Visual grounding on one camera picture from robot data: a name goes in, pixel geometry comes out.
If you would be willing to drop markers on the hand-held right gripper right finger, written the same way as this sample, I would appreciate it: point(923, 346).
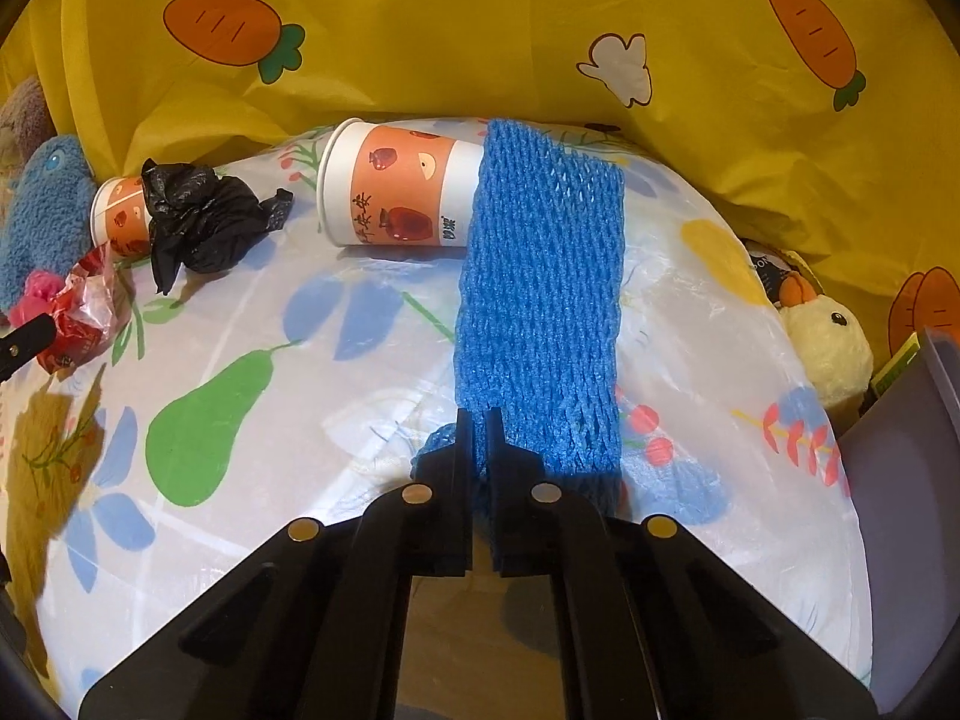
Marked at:
point(495, 465)

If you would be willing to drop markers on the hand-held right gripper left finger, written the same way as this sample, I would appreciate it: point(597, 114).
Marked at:
point(459, 465)

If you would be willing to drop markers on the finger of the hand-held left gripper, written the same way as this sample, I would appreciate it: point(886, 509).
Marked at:
point(26, 343)

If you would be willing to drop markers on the red foil wrapper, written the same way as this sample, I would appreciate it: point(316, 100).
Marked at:
point(82, 307)

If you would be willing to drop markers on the blue foam net sleeve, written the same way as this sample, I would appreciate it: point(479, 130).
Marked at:
point(540, 315)

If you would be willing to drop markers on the small orange paper cup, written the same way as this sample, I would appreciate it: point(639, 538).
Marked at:
point(120, 214)

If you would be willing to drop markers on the black plastic bag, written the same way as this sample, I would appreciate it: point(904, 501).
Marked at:
point(202, 225)

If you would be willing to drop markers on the large orange paper cup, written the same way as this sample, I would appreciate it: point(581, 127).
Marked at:
point(390, 187)

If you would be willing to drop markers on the grey plastic bin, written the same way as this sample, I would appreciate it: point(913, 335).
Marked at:
point(900, 502)

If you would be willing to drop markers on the blue plush toy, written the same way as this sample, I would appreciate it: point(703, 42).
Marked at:
point(45, 202)

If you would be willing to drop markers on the brown teddy bear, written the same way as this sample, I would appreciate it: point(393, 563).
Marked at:
point(22, 120)

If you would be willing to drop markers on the black printed cloth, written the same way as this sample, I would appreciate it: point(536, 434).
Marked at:
point(765, 266)

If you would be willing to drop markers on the yellow duck plush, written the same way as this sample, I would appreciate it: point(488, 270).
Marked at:
point(825, 345)

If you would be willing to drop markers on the yellow tissue pack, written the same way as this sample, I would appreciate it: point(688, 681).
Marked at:
point(900, 364)

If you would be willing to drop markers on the yellow carrot print curtain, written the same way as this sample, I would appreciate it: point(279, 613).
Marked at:
point(450, 30)

